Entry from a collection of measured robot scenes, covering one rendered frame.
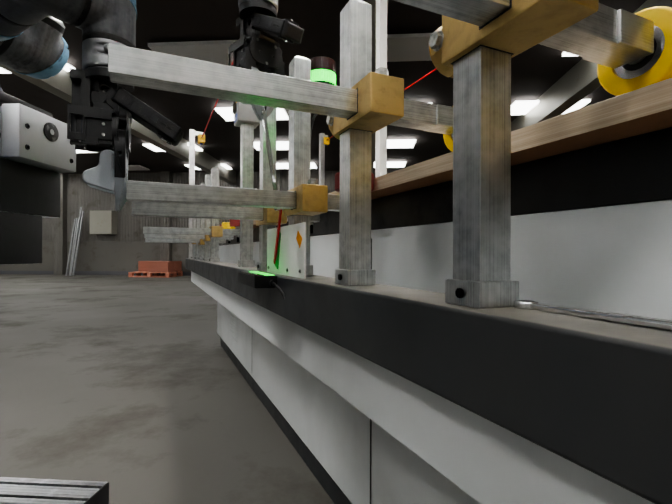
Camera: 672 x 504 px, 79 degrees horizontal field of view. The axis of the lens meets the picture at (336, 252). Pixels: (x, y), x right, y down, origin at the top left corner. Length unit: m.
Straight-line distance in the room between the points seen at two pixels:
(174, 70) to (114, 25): 0.28
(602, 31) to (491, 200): 0.17
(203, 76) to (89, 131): 0.27
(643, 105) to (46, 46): 1.09
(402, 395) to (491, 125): 0.31
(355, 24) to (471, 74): 0.29
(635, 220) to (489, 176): 0.21
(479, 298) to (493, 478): 0.16
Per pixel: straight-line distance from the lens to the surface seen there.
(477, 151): 0.37
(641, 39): 0.50
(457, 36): 0.42
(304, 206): 0.74
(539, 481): 0.39
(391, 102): 0.55
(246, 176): 1.32
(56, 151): 0.94
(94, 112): 0.74
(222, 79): 0.52
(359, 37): 0.65
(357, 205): 0.58
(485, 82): 0.39
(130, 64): 0.51
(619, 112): 0.50
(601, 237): 0.56
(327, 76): 0.89
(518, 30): 0.39
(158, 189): 0.73
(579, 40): 0.45
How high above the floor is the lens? 0.75
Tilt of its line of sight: level
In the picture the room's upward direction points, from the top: straight up
